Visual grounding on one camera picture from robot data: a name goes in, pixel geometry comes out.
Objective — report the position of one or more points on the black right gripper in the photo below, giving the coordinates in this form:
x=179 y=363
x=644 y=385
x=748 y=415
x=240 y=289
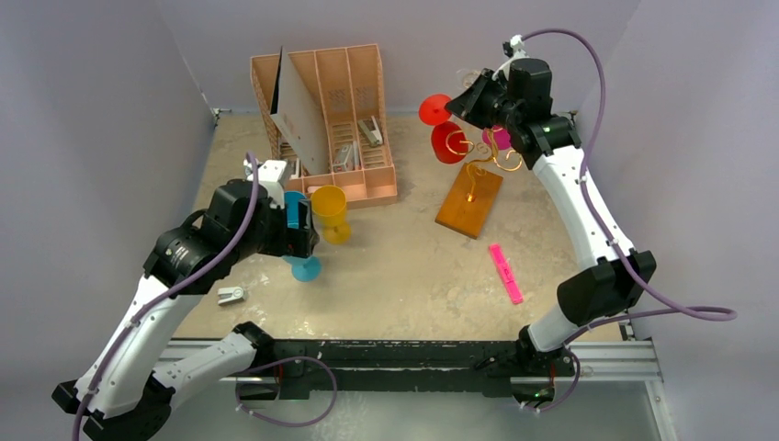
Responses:
x=478 y=96

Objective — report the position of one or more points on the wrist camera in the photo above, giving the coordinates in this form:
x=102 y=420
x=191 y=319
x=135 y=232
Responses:
x=513 y=49
x=273 y=176

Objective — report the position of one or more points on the grey stapler in organizer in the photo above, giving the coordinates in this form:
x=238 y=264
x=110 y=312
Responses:
x=371 y=131

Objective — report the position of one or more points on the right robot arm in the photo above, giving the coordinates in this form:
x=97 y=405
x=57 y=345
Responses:
x=518 y=101

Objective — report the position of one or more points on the teal wine glass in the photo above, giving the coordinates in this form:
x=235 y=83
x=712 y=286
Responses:
x=302 y=269

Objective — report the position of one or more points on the peach plastic file organizer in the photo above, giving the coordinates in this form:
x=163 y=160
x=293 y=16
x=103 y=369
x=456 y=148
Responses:
x=346 y=84

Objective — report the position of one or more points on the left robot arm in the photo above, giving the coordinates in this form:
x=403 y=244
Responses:
x=126 y=394

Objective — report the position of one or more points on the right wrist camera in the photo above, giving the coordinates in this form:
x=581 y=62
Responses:
x=513 y=49

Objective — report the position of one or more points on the white paper folder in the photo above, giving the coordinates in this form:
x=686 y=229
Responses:
x=298 y=119

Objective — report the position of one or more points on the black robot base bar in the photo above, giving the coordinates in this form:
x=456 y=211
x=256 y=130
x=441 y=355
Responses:
x=494 y=369

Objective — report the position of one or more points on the gold wire wine glass rack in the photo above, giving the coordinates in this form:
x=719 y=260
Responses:
x=473 y=192

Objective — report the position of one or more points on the magenta plastic wine glass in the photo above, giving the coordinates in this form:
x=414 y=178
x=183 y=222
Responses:
x=500 y=137

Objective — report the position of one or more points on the yellow plastic wine glass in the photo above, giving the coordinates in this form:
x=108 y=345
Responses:
x=329 y=205

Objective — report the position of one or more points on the silver item in organizer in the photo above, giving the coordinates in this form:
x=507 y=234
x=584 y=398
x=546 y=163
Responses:
x=346 y=157

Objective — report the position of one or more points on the red plastic wine glass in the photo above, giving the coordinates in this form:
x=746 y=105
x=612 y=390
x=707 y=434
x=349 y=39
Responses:
x=447 y=138

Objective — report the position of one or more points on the small white metal clip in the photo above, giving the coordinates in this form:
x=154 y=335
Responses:
x=227 y=296

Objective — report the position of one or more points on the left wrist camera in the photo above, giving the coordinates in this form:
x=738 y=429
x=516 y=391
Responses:
x=273 y=176

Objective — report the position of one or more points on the clear wine glass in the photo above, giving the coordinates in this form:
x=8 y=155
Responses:
x=466 y=77

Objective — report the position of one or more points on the pink plastic clip tool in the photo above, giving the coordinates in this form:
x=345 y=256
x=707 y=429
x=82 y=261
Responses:
x=506 y=274

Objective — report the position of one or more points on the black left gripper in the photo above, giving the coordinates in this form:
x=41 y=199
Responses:
x=299 y=241

